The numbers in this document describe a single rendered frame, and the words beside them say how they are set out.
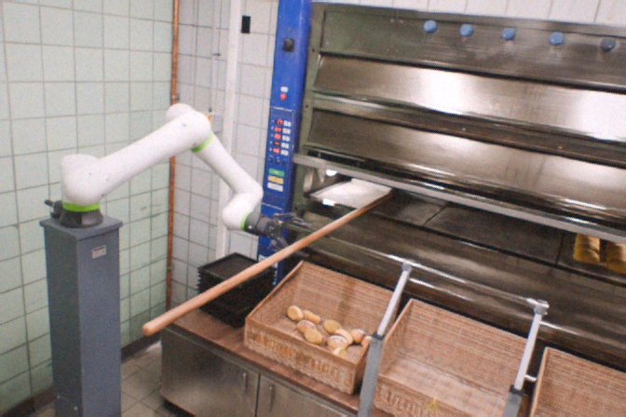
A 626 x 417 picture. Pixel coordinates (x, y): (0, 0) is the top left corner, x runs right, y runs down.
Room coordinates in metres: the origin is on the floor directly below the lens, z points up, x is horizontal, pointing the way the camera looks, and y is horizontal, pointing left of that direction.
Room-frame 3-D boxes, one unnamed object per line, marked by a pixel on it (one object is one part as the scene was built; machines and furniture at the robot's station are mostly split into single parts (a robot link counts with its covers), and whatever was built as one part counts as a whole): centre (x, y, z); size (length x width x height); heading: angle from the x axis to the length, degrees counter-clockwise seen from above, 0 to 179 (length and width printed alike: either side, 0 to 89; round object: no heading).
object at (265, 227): (1.86, 0.17, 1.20); 0.09 x 0.07 x 0.08; 63
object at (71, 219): (1.73, 0.90, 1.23); 0.26 x 0.15 x 0.06; 63
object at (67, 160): (1.69, 0.85, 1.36); 0.16 x 0.13 x 0.19; 30
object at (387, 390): (1.75, -0.62, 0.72); 0.56 x 0.49 x 0.28; 62
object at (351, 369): (2.03, -0.10, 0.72); 0.56 x 0.49 x 0.28; 63
